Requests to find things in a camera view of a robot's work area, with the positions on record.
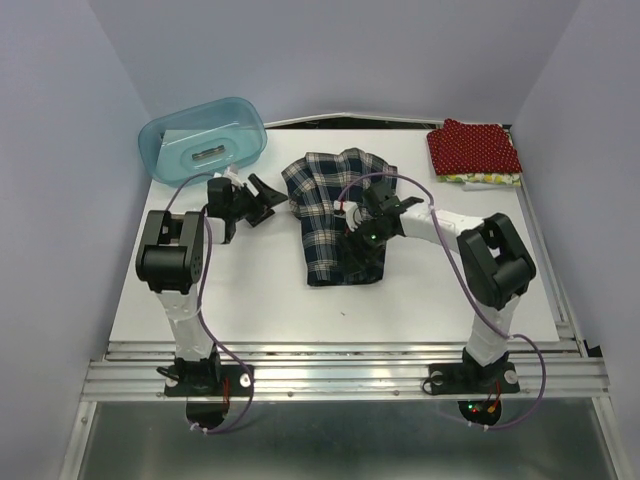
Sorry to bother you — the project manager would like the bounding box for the lemon print folded skirt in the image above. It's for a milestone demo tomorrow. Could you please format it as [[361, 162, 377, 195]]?
[[436, 173, 522, 187]]

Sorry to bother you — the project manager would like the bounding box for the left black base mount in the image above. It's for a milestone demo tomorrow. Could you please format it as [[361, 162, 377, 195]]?
[[156, 353, 254, 398]]

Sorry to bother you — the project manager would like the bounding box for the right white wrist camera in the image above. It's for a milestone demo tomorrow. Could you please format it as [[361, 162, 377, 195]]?
[[334, 200, 365, 232]]

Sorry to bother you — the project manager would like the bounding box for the aluminium rail frame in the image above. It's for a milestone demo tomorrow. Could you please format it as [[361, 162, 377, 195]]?
[[61, 191, 635, 479]]

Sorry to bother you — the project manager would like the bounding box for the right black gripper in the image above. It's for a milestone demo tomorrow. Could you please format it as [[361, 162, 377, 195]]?
[[338, 220, 396, 278]]

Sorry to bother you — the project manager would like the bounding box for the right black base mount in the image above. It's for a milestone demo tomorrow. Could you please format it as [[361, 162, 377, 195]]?
[[421, 349, 520, 396]]

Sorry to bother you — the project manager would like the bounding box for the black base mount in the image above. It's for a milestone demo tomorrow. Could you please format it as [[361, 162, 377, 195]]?
[[156, 353, 254, 398], [421, 349, 520, 396]]

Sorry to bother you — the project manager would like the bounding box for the white folded cloth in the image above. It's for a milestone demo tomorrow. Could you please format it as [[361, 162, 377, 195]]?
[[462, 183, 520, 192]]

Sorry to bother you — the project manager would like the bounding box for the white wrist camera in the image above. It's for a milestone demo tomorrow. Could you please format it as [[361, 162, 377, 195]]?
[[214, 164, 243, 188], [334, 200, 365, 232]]

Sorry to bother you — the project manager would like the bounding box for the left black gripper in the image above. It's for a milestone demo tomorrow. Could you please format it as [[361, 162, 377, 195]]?
[[228, 173, 288, 226]]

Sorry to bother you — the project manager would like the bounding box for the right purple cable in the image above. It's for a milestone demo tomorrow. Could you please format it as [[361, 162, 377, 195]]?
[[337, 172, 547, 433]]

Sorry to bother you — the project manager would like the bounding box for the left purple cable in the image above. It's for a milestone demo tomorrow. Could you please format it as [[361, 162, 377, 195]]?
[[162, 172, 256, 436]]

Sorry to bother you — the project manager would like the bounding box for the red polka dot folded skirt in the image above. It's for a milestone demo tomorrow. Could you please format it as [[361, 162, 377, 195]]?
[[426, 119, 522, 176]]

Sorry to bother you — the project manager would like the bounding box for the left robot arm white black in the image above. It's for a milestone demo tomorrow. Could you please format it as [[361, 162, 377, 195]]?
[[135, 173, 287, 394]]

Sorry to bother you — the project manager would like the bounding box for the teal plastic bin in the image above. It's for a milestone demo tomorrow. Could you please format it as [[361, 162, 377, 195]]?
[[138, 97, 267, 187]]

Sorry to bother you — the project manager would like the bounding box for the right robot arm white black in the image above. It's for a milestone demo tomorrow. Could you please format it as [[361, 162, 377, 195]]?
[[334, 182, 537, 390]]

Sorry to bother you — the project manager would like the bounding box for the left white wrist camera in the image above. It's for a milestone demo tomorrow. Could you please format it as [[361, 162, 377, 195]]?
[[214, 164, 243, 188]]

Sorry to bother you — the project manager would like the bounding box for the navy plaid skirt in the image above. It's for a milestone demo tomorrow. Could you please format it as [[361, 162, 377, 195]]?
[[281, 148, 398, 287]]

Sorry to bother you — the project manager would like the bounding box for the purple cable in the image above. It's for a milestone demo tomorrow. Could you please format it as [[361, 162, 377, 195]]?
[[162, 172, 256, 436], [337, 172, 547, 433]]

